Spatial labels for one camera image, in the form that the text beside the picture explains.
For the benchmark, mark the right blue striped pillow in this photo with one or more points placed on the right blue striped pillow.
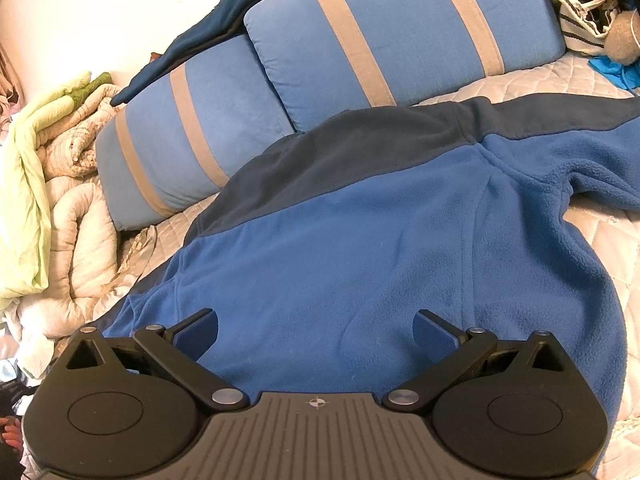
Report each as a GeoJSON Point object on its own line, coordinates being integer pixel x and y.
{"type": "Point", "coordinates": [327, 56]}

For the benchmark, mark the left blue striped pillow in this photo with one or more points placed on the left blue striped pillow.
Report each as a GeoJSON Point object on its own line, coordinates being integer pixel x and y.
{"type": "Point", "coordinates": [181, 139]}

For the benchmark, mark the light green blanket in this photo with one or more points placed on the light green blanket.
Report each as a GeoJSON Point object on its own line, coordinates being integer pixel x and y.
{"type": "Point", "coordinates": [25, 210]}

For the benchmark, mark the beige quilted comforter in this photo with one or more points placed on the beige quilted comforter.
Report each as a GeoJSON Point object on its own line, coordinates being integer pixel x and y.
{"type": "Point", "coordinates": [84, 262]}

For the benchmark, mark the folded navy garment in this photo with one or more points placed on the folded navy garment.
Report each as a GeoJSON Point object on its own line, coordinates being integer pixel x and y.
{"type": "Point", "coordinates": [222, 23]}

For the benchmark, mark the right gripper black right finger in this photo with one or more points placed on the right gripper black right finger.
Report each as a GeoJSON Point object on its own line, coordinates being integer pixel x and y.
{"type": "Point", "coordinates": [456, 355]}

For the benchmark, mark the white striped tote bag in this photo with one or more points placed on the white striped tote bag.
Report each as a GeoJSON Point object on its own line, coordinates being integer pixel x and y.
{"type": "Point", "coordinates": [600, 28]}

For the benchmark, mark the grey quilted bedspread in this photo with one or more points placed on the grey quilted bedspread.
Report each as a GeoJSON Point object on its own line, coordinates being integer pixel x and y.
{"type": "Point", "coordinates": [102, 413]}

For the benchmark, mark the blue fleece jacket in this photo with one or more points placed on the blue fleece jacket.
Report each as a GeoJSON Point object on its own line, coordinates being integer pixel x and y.
{"type": "Point", "coordinates": [319, 252]}

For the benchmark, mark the blue striped pillow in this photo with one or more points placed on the blue striped pillow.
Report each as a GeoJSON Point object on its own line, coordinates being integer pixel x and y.
{"type": "Point", "coordinates": [327, 56]}
{"type": "Point", "coordinates": [181, 139]}

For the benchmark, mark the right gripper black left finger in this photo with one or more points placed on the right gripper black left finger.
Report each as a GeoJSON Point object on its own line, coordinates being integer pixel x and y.
{"type": "Point", "coordinates": [173, 354]}

